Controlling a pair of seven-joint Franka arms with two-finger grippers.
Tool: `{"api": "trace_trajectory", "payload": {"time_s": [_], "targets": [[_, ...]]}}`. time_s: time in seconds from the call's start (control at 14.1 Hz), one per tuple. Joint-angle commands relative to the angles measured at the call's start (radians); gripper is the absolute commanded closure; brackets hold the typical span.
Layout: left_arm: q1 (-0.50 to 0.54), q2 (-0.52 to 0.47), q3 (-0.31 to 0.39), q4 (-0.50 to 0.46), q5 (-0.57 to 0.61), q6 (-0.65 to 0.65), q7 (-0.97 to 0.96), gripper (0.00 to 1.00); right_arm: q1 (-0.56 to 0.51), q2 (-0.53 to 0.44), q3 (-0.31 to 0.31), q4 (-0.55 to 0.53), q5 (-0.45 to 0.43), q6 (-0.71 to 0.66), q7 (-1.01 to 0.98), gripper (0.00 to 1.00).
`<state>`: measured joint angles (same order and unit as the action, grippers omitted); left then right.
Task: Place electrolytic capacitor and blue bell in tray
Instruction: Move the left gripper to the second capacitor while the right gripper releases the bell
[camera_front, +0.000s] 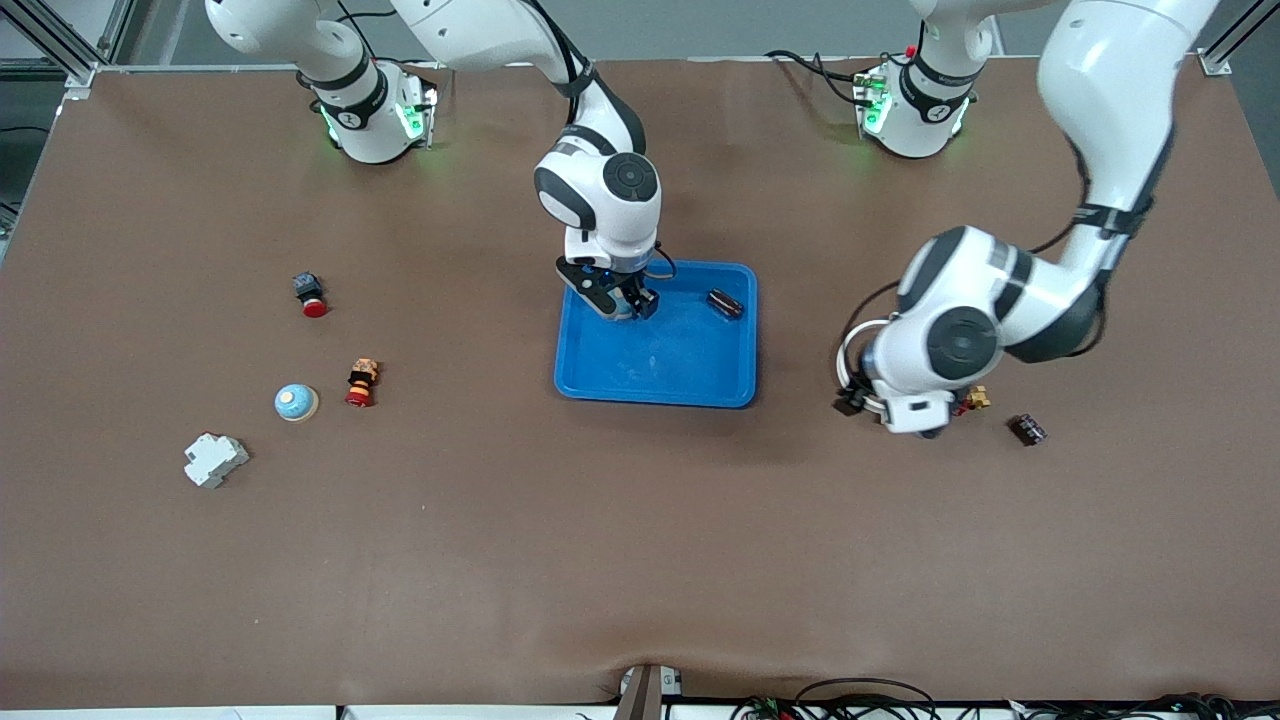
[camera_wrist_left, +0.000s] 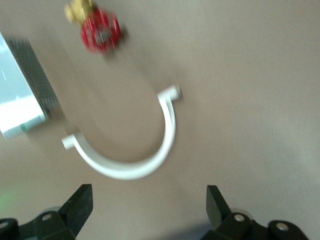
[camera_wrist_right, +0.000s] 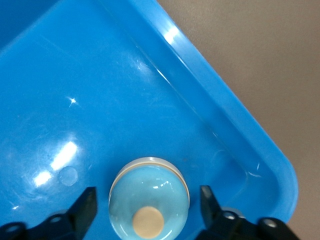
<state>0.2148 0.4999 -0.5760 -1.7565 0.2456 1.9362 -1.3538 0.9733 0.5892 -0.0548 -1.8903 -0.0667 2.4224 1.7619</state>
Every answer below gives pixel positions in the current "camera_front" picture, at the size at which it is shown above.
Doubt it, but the blue plastic tray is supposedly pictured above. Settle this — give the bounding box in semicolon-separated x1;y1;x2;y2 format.
553;256;759;409

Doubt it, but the white curved pipe clamp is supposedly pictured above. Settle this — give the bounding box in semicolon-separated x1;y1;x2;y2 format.
836;318;893;421

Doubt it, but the brown table mat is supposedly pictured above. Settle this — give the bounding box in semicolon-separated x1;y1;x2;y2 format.
0;55;1280;711

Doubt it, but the grey metal table clamp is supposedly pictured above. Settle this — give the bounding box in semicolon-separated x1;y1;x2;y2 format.
618;664;685;720

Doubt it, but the white circuit breaker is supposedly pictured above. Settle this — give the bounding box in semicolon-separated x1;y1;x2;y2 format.
184;432;250;489

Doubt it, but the black looped cable bundle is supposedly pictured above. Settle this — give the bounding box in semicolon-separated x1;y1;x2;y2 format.
733;678;941;720

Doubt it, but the black base cable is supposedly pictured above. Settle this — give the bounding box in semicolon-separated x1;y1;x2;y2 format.
765;48;871;106

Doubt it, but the aluminium frame post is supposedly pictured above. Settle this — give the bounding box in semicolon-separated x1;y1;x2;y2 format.
1198;0;1280;76
0;0;136;101

